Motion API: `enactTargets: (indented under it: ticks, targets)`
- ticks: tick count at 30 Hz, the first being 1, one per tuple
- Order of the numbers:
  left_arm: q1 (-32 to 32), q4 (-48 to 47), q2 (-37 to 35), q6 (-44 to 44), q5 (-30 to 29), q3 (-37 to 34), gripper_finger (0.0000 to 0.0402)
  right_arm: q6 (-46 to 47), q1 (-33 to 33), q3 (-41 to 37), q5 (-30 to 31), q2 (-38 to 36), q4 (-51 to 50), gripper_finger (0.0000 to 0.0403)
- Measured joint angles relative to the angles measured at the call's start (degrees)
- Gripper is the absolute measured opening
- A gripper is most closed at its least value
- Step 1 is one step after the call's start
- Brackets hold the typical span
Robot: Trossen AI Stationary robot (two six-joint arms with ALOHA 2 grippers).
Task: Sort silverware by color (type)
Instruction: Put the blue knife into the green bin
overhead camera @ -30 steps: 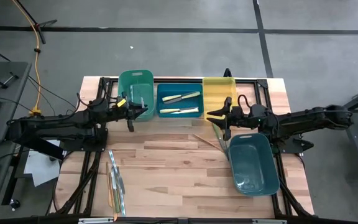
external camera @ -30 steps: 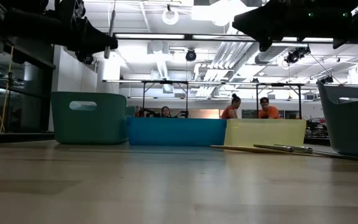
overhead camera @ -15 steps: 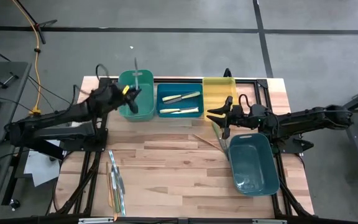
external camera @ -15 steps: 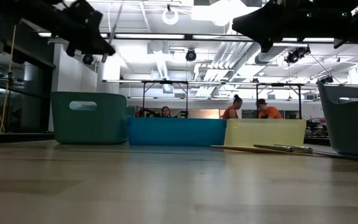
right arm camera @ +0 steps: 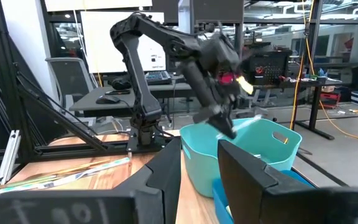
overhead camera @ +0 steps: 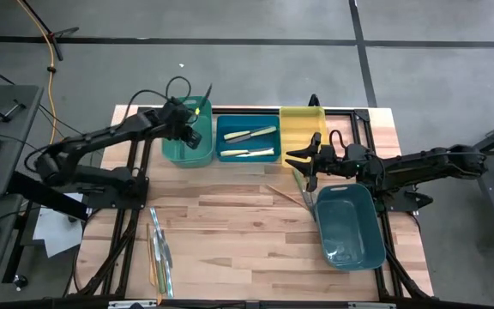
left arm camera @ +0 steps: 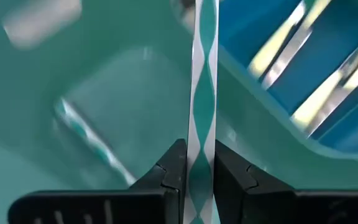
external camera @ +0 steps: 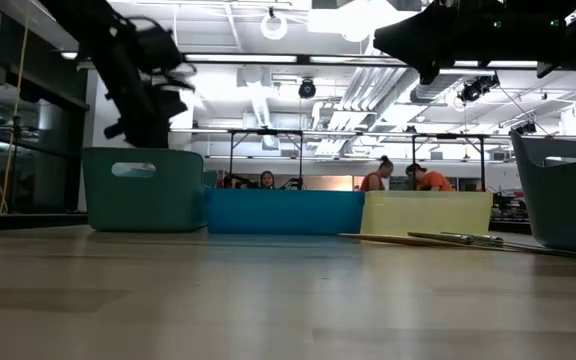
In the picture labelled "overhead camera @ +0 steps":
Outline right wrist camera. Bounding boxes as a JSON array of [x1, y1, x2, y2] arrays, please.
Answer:
[[344, 143, 372, 173]]

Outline utensils beside teal tub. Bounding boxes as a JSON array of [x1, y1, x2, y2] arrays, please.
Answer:
[[265, 184, 309, 210]]

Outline dark teal plastic bin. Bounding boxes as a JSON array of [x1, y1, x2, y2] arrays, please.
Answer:
[[314, 183, 388, 272]]

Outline blue plastic tray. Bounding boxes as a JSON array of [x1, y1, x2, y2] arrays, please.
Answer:
[[215, 114, 283, 163]]

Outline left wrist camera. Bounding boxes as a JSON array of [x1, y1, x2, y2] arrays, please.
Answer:
[[160, 101, 188, 130]]

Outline utensils on wooden table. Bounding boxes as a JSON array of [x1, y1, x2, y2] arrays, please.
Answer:
[[152, 228, 167, 296]]

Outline black tripod stand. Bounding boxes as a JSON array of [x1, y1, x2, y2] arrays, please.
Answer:
[[15, 0, 81, 62]]

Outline yellow plastic tray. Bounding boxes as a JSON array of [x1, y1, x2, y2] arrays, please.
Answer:
[[279, 106, 330, 168]]

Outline yellow power cable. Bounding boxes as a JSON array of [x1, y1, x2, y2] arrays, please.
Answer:
[[15, 0, 59, 147]]

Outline wooden-handled silverware piece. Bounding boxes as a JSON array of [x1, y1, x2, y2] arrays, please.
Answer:
[[145, 221, 157, 288]]

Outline black aluminium table frame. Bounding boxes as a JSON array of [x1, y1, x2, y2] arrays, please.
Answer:
[[69, 105, 435, 309]]

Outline green plastic bin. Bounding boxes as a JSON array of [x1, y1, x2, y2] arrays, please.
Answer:
[[162, 94, 214, 169]]

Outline white papers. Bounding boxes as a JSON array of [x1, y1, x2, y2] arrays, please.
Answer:
[[31, 192, 86, 258]]

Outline cream-handled knife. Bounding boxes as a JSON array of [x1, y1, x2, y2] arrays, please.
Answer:
[[228, 125, 278, 144]]

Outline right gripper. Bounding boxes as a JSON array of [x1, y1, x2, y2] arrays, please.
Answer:
[[284, 132, 340, 193]]

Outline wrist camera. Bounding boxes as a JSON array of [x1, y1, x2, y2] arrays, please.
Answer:
[[160, 101, 188, 130], [344, 143, 372, 173]]

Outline silver aluminium extrusion bar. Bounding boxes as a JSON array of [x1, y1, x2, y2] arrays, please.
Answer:
[[107, 300, 159, 309], [347, 301, 397, 309]]

